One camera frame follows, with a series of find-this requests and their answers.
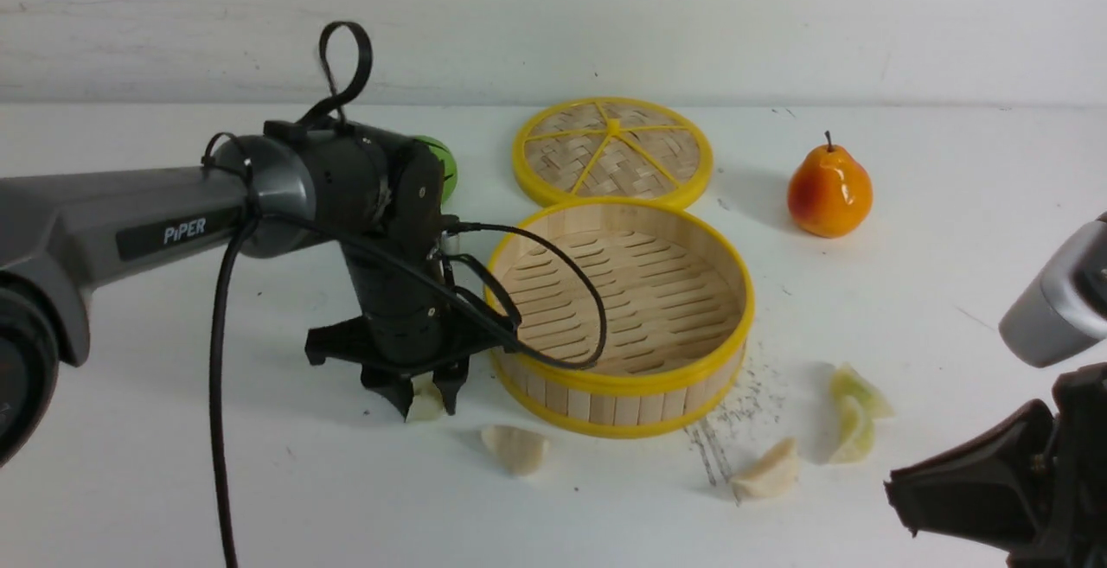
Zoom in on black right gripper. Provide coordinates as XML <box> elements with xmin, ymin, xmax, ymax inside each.
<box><xmin>884</xmin><ymin>364</ymin><xmax>1106</xmax><ymax>567</ymax></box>

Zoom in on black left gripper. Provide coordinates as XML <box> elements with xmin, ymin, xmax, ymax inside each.
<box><xmin>304</xmin><ymin>245</ymin><xmax>521</xmax><ymax>419</ymax></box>

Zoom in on cream dumpling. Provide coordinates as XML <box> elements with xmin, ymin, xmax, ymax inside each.
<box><xmin>482</xmin><ymin>424</ymin><xmax>550</xmax><ymax>477</ymax></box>

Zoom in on pale green white dumpling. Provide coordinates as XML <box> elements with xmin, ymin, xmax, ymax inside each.
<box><xmin>829</xmin><ymin>363</ymin><xmax>896</xmax><ymax>419</ymax></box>

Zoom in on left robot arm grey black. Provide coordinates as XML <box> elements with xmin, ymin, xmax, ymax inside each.
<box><xmin>1</xmin><ymin>118</ymin><xmax>519</xmax><ymax>461</ymax></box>

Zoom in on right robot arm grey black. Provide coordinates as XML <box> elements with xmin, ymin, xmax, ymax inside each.
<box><xmin>884</xmin><ymin>217</ymin><xmax>1106</xmax><ymax>567</ymax></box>

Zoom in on bamboo steamer tray yellow rims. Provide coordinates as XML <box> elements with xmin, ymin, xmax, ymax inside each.
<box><xmin>492</xmin><ymin>197</ymin><xmax>755</xmax><ymax>438</ymax></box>

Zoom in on woven bamboo steamer lid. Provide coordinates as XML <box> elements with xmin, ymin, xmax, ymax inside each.
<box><xmin>511</xmin><ymin>99</ymin><xmax>714</xmax><ymax>209</ymax></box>

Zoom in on green toy watermelon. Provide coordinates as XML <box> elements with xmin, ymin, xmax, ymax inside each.
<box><xmin>414</xmin><ymin>135</ymin><xmax>458</xmax><ymax>205</ymax></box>

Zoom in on orange toy pear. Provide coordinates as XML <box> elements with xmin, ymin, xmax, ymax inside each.
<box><xmin>787</xmin><ymin>131</ymin><xmax>875</xmax><ymax>239</ymax></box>

